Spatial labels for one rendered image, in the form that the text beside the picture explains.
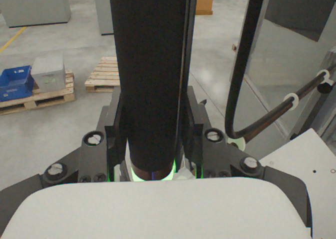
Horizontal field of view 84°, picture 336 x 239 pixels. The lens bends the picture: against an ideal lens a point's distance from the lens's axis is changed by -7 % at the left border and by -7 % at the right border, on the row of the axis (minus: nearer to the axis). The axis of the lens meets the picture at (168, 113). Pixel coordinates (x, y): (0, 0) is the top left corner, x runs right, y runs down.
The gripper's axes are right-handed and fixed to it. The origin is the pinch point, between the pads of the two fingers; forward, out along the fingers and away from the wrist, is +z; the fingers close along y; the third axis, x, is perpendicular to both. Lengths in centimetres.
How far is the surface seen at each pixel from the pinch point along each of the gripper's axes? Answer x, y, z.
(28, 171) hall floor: -163, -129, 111
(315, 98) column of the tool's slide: -28, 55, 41
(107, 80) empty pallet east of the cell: -150, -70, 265
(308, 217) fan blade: -19.2, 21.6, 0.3
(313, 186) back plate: -33, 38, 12
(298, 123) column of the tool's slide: -40, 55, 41
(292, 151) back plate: -33, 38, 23
